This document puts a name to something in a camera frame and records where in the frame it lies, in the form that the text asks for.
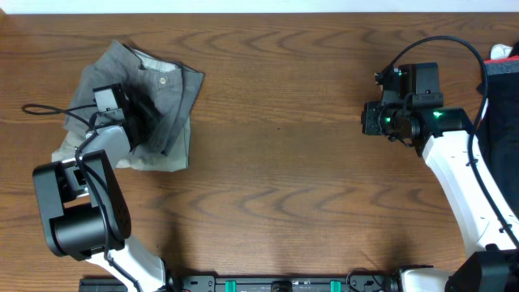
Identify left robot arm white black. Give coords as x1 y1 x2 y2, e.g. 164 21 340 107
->
32 84 169 291

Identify khaki shorts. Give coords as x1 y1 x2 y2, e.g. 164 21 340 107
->
51 118 191 172

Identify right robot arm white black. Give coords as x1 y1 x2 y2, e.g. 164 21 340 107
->
361 101 518 291

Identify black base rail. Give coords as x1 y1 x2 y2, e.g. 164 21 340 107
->
79 275 406 292

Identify dark clothes pile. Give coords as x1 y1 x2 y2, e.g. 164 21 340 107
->
477 45 518 214

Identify grey shorts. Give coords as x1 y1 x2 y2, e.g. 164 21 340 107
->
70 41 204 157

